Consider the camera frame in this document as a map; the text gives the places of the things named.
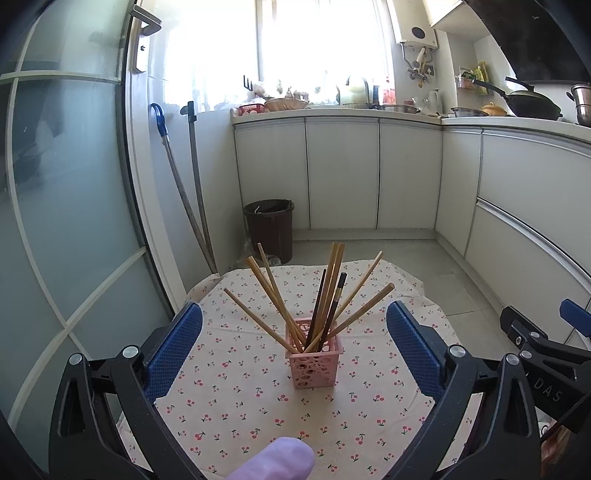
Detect metal door handle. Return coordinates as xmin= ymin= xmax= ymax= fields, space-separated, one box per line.
xmin=129 ymin=4 xmax=162 ymax=75

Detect white jug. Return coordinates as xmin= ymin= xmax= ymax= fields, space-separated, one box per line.
xmin=346 ymin=74 xmax=368 ymax=106

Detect brown trash bin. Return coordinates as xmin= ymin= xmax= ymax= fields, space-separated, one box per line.
xmin=243 ymin=199 xmax=295 ymax=265

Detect person's left hand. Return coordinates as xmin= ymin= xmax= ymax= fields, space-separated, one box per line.
xmin=229 ymin=438 xmax=317 ymax=480

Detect bunch of bamboo chopsticks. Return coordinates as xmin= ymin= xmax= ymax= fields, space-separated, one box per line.
xmin=224 ymin=242 xmax=396 ymax=354

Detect pink plastic utensil basket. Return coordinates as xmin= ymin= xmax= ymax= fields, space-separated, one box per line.
xmin=285 ymin=317 xmax=345 ymax=389

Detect white kitchen cabinets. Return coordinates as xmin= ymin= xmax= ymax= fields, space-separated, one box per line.
xmin=232 ymin=113 xmax=591 ymax=333

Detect cherry print tablecloth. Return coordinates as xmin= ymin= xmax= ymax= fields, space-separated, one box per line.
xmin=115 ymin=261 xmax=485 ymax=480

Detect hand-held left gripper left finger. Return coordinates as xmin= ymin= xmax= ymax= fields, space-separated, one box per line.
xmin=48 ymin=302 xmax=204 ymax=480

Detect wicker basket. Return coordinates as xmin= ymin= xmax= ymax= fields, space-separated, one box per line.
xmin=264 ymin=97 xmax=309 ymax=112

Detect black wok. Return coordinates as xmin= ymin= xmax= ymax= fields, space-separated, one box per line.
xmin=471 ymin=76 xmax=563 ymax=121

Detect dark brown chopstick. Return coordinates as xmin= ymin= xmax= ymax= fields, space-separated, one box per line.
xmin=305 ymin=269 xmax=328 ymax=344

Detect black range hood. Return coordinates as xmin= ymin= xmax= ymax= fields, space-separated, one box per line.
xmin=462 ymin=0 xmax=591 ymax=85

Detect white water heater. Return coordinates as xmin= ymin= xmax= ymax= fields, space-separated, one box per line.
xmin=387 ymin=0 xmax=438 ymax=49

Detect wall rack with bottles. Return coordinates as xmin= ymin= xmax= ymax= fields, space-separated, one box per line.
xmin=456 ymin=62 xmax=491 ymax=96

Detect frosted glass sliding door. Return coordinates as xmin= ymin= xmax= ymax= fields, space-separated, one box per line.
xmin=0 ymin=0 xmax=185 ymax=467

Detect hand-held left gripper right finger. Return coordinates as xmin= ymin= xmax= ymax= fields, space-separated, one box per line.
xmin=386 ymin=300 xmax=542 ymax=480

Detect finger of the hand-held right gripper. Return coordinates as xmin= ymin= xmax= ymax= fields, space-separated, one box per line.
xmin=501 ymin=305 xmax=591 ymax=433
xmin=560 ymin=299 xmax=591 ymax=337

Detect black chopstick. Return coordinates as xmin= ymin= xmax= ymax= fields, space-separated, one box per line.
xmin=321 ymin=272 xmax=348 ymax=344

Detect steel pot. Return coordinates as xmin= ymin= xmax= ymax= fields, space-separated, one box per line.
xmin=566 ymin=83 xmax=591 ymax=127

